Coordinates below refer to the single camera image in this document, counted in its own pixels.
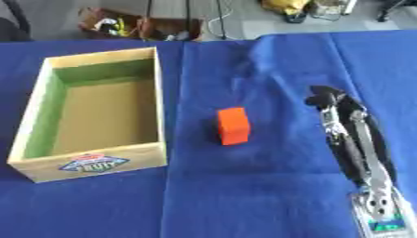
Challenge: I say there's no tan cardboard box green inside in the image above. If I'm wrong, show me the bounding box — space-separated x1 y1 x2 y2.
7 46 169 184

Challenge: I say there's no yellow bag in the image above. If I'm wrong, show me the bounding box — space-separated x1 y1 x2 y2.
259 0 313 17

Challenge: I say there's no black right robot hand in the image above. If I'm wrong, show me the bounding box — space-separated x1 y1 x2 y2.
303 85 399 189

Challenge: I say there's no black chair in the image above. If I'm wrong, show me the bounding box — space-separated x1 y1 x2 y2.
0 0 33 43

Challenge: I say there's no black tripod leg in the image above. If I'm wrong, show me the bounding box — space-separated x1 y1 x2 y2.
376 0 410 22

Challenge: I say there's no orange rectangular block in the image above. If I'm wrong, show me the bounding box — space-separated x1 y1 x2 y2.
216 106 253 146

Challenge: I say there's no brown open bag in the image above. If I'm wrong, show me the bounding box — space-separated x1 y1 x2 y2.
76 7 206 42

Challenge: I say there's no clear plastic container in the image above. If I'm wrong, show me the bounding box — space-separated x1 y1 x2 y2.
311 0 349 20

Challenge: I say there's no black cable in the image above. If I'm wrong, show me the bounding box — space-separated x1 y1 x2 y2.
213 0 228 41

